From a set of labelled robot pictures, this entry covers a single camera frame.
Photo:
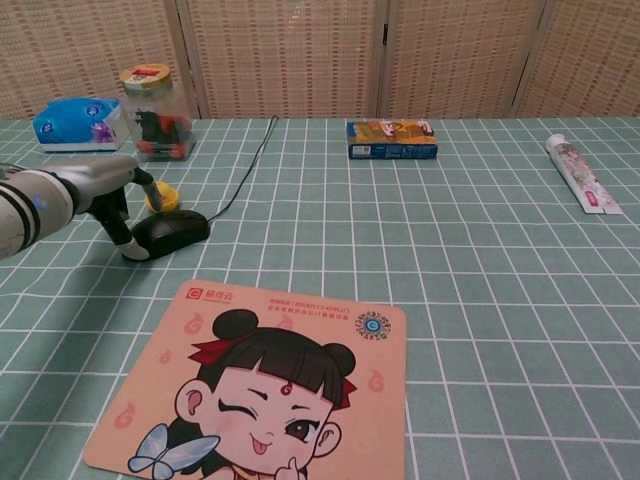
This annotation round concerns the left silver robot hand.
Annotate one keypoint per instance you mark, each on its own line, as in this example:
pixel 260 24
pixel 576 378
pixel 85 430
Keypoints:
pixel 102 175

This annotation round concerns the white floral toothpaste tube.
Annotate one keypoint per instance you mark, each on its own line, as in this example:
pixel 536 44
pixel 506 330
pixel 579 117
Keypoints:
pixel 582 172

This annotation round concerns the pink cartoon girl mouse pad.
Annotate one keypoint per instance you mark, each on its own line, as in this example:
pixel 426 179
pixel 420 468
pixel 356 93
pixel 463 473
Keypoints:
pixel 280 400

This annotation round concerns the yellow duck toy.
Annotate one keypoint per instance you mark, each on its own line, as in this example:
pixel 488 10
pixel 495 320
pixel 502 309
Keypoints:
pixel 170 197

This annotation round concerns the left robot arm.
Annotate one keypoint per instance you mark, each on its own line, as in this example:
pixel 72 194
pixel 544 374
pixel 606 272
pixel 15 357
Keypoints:
pixel 30 210

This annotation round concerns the woven bamboo screen panel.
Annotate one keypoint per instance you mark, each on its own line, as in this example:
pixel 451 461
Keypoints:
pixel 285 55
pixel 590 55
pixel 460 55
pixel 75 50

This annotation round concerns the clear jar with gold lid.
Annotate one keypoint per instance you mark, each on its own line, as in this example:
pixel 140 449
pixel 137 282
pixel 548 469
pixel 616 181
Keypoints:
pixel 157 125

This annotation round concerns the green grid tablecloth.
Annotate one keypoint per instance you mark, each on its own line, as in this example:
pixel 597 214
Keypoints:
pixel 450 280

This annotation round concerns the blue tissue pack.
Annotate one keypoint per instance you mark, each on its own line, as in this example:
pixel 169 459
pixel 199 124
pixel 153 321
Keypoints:
pixel 75 125

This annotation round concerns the orange and blue carton box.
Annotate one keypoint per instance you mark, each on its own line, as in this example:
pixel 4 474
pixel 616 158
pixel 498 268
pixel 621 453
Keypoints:
pixel 392 140

